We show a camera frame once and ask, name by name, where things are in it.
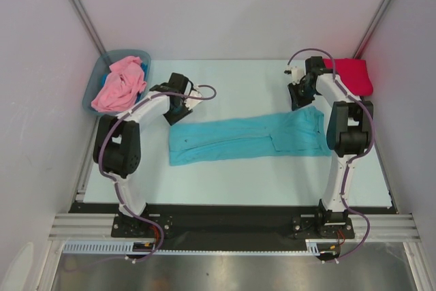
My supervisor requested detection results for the turquoise t shirt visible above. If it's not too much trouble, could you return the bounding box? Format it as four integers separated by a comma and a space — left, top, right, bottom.
169, 106, 331, 166

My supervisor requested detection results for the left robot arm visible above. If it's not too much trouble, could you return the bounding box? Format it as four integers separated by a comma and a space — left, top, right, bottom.
93, 73, 195, 236

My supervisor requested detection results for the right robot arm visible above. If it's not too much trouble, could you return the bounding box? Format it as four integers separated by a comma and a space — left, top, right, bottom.
285, 57, 374, 237

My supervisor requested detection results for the folded red t shirt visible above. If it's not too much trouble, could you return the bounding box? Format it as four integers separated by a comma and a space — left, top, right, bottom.
334, 59, 373, 97

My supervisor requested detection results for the pink t shirt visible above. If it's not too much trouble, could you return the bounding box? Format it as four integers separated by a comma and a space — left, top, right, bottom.
91, 56, 147, 112

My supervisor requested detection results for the blue plastic basket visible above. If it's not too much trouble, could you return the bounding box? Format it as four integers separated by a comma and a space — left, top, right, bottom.
82, 49, 151, 117

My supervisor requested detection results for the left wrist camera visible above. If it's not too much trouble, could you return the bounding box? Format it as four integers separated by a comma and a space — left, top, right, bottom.
185, 88, 204, 110

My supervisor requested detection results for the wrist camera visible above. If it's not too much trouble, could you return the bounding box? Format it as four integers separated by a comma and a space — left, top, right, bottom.
185, 88, 204, 110
284, 65, 306, 85

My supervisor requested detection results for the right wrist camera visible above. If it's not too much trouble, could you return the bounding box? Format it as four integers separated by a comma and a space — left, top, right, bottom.
284, 65, 306, 85

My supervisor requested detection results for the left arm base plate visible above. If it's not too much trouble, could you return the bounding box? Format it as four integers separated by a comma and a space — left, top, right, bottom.
111, 204, 175, 239

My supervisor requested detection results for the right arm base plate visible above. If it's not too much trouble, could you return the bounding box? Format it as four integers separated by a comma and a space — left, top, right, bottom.
291, 211, 355, 240

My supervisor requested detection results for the aluminium front rail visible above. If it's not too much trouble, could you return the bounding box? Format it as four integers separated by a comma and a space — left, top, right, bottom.
48, 213, 421, 243

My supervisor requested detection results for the right corner aluminium post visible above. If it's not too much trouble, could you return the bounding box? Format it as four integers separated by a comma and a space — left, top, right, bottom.
352, 0, 394, 59

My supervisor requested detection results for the corner aluminium post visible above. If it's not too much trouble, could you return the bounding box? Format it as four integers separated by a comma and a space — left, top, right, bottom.
352, 0, 394, 59
68, 0, 106, 55

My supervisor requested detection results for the left slotted cable duct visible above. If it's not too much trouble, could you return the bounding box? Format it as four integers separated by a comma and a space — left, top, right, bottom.
63, 241, 155, 255

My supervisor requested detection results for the left corner aluminium post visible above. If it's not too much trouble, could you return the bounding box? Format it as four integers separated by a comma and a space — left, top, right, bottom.
68, 0, 106, 55

